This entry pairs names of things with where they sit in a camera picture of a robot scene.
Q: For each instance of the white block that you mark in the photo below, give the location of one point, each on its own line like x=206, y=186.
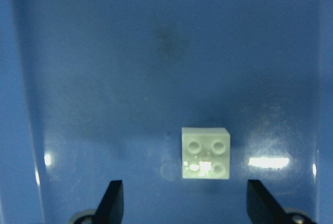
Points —
x=205, y=153

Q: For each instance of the blue plastic tray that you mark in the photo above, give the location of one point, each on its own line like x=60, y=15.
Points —
x=99, y=90

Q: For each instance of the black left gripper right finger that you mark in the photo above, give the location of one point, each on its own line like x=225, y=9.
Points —
x=261, y=205

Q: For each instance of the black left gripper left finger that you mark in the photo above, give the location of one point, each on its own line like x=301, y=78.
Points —
x=111, y=207

